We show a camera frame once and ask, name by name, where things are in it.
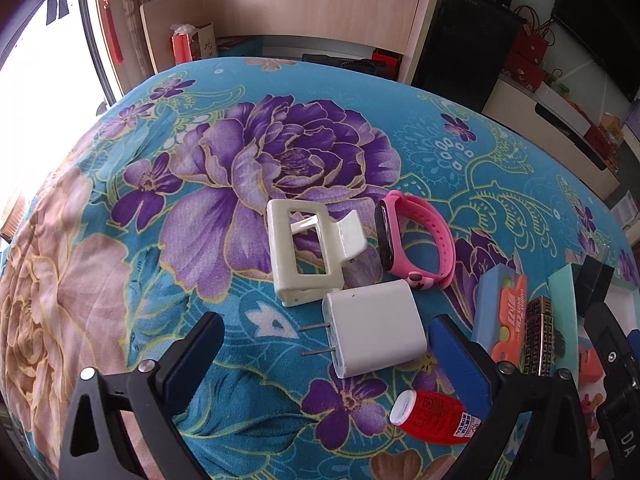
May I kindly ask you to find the floral blanket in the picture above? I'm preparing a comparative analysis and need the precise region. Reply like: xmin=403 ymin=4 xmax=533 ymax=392
xmin=0 ymin=55 xmax=640 ymax=480

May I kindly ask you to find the orange and blue case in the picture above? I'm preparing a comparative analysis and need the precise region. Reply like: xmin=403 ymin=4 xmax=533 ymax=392
xmin=471 ymin=266 xmax=529 ymax=362

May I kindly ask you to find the red hanging knot decoration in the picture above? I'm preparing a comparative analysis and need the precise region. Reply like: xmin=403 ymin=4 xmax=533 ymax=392
xmin=94 ymin=0 xmax=127 ymax=64

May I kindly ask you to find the green cardboard tray box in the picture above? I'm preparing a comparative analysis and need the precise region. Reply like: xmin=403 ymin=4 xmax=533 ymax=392
xmin=546 ymin=264 xmax=640 ymax=441

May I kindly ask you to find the red tissue box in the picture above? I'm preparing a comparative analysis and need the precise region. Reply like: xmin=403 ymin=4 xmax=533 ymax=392
xmin=169 ymin=22 xmax=219 ymax=67

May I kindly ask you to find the red bottle white cap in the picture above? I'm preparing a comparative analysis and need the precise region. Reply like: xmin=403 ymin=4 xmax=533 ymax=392
xmin=389 ymin=389 xmax=484 ymax=447

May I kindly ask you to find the white plastic toy frame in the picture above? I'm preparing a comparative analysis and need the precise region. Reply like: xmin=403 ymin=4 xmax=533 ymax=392
xmin=266 ymin=198 xmax=372 ymax=309

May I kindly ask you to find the red gift box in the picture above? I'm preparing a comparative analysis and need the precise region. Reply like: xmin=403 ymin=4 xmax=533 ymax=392
xmin=501 ymin=52 xmax=548 ymax=92

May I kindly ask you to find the light wooden cabinet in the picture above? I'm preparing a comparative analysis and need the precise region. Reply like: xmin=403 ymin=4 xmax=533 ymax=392
xmin=139 ymin=0 xmax=442 ymax=87

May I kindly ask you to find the pink toy watch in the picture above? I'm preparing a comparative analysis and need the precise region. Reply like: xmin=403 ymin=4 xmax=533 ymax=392
xmin=374 ymin=190 xmax=457 ymax=292

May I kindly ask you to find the white television stand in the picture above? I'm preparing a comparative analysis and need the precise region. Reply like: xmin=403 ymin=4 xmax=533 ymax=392
xmin=481 ymin=77 xmax=624 ymax=202

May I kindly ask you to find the yellow cardboard box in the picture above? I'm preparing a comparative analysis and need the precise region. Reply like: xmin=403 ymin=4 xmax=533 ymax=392
xmin=599 ymin=112 xmax=627 ymax=144

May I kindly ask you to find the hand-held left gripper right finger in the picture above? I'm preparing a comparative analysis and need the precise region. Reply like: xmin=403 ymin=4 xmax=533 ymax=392
xmin=429 ymin=314 xmax=593 ymax=480

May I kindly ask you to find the black water dispenser cabinet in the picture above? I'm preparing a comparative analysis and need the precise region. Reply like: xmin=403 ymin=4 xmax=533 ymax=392
xmin=414 ymin=0 xmax=524 ymax=114

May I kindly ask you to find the gold patterned box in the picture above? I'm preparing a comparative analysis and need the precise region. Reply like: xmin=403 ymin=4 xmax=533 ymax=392
xmin=520 ymin=296 xmax=554 ymax=377

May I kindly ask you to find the red handbag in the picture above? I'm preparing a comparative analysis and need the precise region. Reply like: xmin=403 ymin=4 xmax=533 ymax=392
xmin=514 ymin=5 xmax=549 ymax=67

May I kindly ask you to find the white charger plug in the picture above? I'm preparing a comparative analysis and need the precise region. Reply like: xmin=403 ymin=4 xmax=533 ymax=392
xmin=299 ymin=279 xmax=429 ymax=380

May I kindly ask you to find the black television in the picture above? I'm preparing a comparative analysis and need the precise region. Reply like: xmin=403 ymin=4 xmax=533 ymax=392
xmin=564 ymin=0 xmax=640 ymax=102

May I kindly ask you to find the red patterned box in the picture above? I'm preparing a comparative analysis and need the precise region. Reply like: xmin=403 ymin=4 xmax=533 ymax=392
xmin=581 ymin=125 xmax=622 ymax=167

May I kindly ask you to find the white flat box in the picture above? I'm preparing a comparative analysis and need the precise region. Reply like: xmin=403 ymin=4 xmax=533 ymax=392
xmin=534 ymin=82 xmax=592 ymax=132

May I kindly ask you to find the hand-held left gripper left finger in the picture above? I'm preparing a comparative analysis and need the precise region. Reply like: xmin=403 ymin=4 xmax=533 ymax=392
xmin=59 ymin=311 xmax=226 ymax=480

